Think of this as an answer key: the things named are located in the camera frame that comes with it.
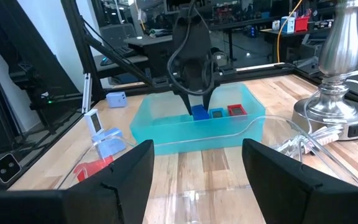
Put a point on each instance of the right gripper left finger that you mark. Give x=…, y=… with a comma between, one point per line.
x=113, y=193

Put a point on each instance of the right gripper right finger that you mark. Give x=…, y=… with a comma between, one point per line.
x=291, y=193

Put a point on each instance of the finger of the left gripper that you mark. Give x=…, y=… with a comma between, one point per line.
x=207, y=99
x=187, y=102

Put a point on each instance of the dark blue digital clock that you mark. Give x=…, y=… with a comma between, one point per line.
x=201, y=113

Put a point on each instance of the teal digital clock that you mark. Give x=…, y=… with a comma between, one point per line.
x=217, y=113

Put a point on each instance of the red digital clock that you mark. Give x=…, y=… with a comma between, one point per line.
x=237, y=109
x=90, y=169

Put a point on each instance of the light blue wall charger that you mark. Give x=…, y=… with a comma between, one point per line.
x=109, y=144
x=116, y=99

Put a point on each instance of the white digital clock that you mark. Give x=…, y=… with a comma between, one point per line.
x=93, y=123

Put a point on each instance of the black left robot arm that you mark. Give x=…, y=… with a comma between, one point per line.
x=191, y=31

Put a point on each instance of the grey backpack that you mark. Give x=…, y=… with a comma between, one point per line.
x=220, y=59

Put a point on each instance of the green translucent plastic bin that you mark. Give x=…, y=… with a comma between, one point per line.
x=182, y=137

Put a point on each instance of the black background desk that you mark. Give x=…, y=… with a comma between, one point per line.
x=154, y=42

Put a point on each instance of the low black desk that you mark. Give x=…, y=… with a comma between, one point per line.
x=120, y=62

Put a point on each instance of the clear plastic bin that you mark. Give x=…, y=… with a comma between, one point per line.
x=197, y=202

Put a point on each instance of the silver lamp base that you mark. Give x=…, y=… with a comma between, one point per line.
x=337, y=109

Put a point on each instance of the blue and white box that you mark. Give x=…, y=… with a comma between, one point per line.
x=287, y=25

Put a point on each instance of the red storage container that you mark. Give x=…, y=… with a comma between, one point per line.
x=301, y=25

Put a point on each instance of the silver aluminium bracket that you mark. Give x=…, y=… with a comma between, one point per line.
x=86, y=93

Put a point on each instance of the black table-level camera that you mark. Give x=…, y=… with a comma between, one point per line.
x=6, y=168

